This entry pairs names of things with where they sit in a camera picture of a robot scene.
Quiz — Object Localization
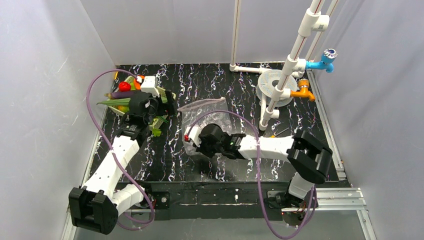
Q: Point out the clear zip top bag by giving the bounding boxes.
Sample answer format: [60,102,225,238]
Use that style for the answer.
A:
[178,97,234,139]

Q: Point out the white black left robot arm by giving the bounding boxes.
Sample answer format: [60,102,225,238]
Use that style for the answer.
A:
[68,90,177,235]

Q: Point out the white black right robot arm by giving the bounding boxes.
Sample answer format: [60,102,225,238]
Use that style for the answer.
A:
[184,123,333,208]

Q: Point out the green ridged loofah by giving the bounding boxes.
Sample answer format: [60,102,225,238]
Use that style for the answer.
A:
[96,98,131,107]

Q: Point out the cream perforated plastic basket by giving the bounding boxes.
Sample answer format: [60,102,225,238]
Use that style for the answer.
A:
[107,76,177,117]

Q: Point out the purple eggplant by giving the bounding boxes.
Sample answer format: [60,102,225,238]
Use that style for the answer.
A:
[104,90,138,99]

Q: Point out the yellow green mango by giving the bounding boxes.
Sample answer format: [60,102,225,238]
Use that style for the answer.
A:
[117,105,130,113]

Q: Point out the orange fruit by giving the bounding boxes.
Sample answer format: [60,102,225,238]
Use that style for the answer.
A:
[133,75,145,90]

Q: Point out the green lettuce leaf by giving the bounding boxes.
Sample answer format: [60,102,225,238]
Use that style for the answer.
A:
[149,115,169,137]

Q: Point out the red pepper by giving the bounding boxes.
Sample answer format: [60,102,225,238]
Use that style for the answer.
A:
[118,81,132,92]

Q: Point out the orange faucet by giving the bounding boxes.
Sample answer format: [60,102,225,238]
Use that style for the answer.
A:
[290,78,316,102]

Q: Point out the blue faucet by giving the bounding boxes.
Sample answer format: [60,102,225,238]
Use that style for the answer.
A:
[305,48,338,73]

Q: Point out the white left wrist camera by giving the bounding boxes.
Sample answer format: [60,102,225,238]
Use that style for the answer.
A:
[140,76,160,97]

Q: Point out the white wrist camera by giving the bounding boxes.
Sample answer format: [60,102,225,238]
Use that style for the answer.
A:
[183,126,202,147]
[140,76,160,97]

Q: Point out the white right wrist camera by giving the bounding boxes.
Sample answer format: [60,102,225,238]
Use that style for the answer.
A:
[183,126,202,147]

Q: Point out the orange handled screwdriver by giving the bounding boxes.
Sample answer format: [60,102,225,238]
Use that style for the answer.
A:
[270,127,291,138]

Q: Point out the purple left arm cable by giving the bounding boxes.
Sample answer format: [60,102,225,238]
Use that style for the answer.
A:
[85,68,156,232]

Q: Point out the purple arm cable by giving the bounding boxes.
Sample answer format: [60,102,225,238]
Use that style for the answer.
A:
[187,110,318,240]
[85,68,156,232]

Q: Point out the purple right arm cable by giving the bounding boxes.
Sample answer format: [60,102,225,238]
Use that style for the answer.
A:
[187,110,318,240]

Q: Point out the white pipe frame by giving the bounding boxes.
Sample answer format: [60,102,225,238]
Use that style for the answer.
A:
[229,0,340,132]

